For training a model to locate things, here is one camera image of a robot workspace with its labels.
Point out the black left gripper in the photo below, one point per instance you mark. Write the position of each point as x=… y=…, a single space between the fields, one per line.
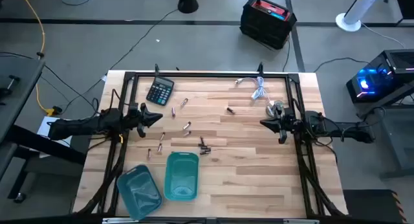
x=134 y=118

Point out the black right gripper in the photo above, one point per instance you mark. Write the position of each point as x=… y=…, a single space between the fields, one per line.
x=291 y=123

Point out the teal plastic bin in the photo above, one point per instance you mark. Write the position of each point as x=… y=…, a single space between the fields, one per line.
x=181 y=177

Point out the dark blue plastic bin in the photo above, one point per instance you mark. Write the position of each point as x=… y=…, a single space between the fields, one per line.
x=139 y=191

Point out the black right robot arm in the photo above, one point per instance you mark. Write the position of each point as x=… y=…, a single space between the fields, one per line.
x=349 y=130

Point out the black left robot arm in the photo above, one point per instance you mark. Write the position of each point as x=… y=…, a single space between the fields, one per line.
x=84 y=125

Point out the silver tape roll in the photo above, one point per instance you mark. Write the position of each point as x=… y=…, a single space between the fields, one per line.
x=273 y=109

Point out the black desk calculator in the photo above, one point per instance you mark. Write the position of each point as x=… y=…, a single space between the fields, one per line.
x=160 y=91

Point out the black plastic crate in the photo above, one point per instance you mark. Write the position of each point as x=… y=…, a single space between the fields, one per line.
x=265 y=29

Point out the white printed paper sheet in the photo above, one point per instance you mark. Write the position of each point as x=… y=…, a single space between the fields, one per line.
x=42 y=128

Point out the red box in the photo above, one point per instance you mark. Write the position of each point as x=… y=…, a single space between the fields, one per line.
x=268 y=7

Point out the black cone stand base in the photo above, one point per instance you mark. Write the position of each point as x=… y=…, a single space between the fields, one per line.
x=188 y=4

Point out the black floor mat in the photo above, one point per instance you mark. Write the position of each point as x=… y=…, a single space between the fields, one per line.
x=368 y=204

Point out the grey side table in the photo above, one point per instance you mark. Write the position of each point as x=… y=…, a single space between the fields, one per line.
x=398 y=136

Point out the white tower fan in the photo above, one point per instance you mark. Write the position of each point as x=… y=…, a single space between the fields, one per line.
x=347 y=23

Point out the black computer with blue light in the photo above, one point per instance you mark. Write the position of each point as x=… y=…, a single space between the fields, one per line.
x=394 y=65

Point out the grey desk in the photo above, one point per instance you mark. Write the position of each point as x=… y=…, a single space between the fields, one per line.
x=16 y=97

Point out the black desk clamp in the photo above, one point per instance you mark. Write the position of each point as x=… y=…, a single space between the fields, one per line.
x=9 y=83

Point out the black aluminium table frame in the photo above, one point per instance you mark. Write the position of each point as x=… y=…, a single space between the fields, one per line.
x=207 y=75

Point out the silver metal bracket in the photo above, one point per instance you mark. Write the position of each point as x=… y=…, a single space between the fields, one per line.
x=121 y=220
x=300 y=221

